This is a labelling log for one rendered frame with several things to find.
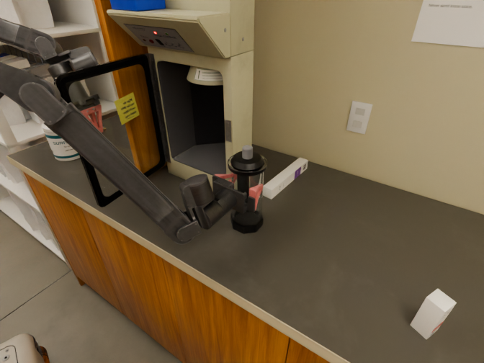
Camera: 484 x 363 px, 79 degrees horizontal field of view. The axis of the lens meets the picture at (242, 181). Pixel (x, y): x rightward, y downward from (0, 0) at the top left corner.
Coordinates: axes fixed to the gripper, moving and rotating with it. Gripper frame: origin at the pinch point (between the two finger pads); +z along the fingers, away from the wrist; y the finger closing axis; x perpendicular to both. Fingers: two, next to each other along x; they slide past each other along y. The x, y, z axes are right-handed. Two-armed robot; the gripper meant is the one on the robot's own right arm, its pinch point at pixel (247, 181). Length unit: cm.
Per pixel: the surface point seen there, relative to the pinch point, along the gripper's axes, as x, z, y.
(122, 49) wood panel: -30, 1, 47
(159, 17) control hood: -40.3, -4.7, 22.0
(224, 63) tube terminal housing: -29.5, 6.8, 12.3
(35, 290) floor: 111, -39, 129
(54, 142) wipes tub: 7, -13, 85
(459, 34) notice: -36, 50, -36
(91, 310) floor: 110, -27, 89
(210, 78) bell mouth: -23.5, 9.7, 19.9
